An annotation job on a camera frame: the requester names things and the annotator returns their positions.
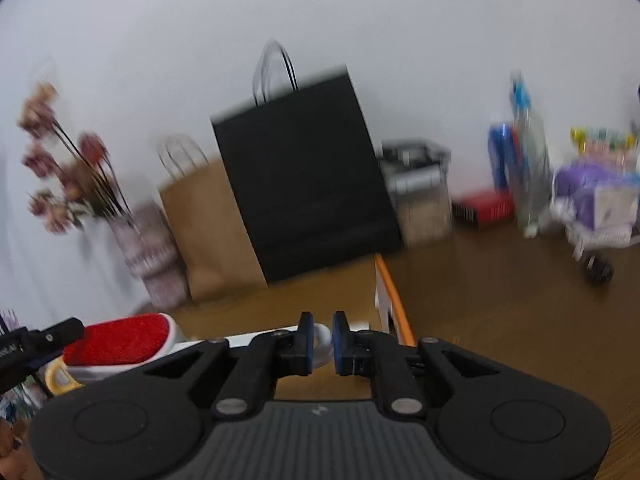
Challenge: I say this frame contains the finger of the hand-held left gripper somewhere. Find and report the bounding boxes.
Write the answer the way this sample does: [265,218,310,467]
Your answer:
[20,317,86,368]

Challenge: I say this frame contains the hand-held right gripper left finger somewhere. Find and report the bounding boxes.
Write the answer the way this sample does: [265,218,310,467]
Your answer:
[142,311,317,421]

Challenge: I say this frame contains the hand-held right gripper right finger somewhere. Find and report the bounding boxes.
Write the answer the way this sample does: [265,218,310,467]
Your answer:
[332,311,501,418]

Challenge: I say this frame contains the red and white lint brush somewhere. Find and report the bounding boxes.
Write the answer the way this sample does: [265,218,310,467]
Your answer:
[60,311,331,383]

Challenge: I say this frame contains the yellow mug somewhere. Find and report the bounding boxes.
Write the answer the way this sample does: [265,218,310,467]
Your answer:
[44,362,83,396]

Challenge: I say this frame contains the mottled pink ceramic vase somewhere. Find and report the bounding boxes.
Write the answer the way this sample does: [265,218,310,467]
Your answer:
[110,202,193,311]

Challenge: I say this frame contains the brown paper bag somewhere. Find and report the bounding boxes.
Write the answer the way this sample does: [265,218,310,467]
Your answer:
[157,133,268,303]

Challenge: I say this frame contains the dried pink flowers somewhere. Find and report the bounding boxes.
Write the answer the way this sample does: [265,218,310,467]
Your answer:
[17,82,133,235]

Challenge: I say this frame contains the black paper bag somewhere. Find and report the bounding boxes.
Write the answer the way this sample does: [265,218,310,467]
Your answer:
[210,39,405,285]

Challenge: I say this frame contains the clear black-lidded food container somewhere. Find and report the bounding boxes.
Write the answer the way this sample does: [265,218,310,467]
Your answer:
[377,139,453,247]

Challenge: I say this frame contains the small red box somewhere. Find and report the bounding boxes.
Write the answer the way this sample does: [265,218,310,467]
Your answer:
[451,189,516,229]

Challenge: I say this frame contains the blue drink can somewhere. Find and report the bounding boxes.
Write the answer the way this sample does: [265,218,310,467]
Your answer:
[487,122,524,193]

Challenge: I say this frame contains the clear plastic bottle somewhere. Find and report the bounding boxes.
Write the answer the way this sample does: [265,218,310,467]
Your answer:
[510,71,551,238]

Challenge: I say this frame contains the black earphones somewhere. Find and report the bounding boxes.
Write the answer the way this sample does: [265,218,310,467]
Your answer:
[585,255,615,285]

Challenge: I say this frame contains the purple plastic pack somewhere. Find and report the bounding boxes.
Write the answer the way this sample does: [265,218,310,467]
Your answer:
[552,157,640,226]

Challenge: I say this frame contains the small white box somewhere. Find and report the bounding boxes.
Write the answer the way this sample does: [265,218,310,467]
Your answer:
[592,185,634,232]

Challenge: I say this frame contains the yellow green snack pack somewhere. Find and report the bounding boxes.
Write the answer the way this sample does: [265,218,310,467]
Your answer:
[570,126,638,159]

